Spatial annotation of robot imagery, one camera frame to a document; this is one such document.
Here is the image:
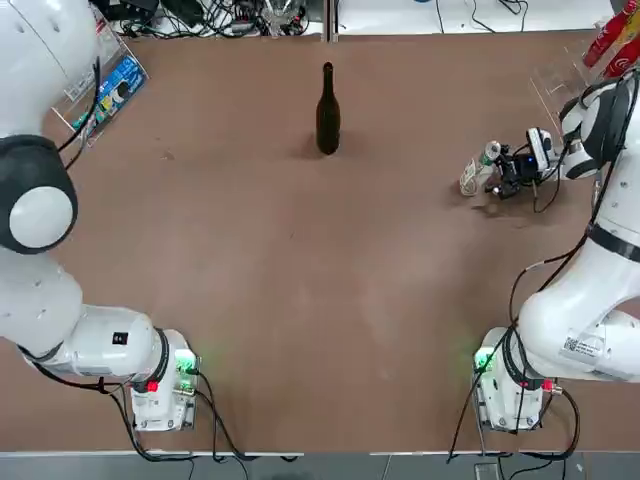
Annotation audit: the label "black power brick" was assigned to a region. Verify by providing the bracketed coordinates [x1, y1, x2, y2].
[120, 0, 161, 21]

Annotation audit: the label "clear acrylic stepped shelf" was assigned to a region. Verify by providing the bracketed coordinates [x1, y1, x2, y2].
[49, 12, 150, 150]

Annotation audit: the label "teal snack box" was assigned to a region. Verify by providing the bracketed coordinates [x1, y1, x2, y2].
[69, 106, 109, 131]

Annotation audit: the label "red and yellow bottle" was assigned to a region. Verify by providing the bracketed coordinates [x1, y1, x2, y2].
[602, 13, 640, 80]

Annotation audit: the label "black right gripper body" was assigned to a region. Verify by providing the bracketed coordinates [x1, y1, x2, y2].
[498, 148, 542, 200]

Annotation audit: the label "clear green-label drink bottle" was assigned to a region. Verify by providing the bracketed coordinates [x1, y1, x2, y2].
[459, 140, 504, 198]

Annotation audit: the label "blue cookie box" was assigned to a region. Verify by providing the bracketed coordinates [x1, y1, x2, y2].
[96, 54, 147, 112]

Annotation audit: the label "black base cables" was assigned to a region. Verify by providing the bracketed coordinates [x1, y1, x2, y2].
[127, 368, 302, 464]
[446, 329, 582, 462]

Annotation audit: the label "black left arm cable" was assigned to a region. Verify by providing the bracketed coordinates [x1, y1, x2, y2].
[17, 55, 169, 397]

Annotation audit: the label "red soda bottle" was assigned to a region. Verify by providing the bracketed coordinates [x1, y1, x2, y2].
[581, 8, 634, 69]

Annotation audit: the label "dark glass bottle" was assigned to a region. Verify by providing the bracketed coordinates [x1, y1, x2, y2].
[314, 61, 344, 157]

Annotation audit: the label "clear acrylic bottle shelf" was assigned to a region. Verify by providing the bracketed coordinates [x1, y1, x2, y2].
[528, 44, 609, 137]

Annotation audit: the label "black right base cables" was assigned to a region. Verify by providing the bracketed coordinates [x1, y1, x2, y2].
[446, 329, 582, 462]

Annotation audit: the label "tangled black desk cables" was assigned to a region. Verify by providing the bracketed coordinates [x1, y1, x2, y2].
[107, 0, 326, 39]

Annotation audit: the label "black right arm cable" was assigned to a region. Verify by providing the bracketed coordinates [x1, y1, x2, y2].
[508, 74, 640, 329]

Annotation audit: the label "black left base cables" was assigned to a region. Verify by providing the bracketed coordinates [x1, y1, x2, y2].
[127, 368, 302, 464]

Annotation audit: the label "aluminium frame post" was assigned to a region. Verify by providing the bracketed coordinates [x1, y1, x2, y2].
[323, 0, 342, 44]

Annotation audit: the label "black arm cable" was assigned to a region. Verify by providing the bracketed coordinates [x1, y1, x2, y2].
[17, 55, 169, 397]
[508, 74, 640, 329]

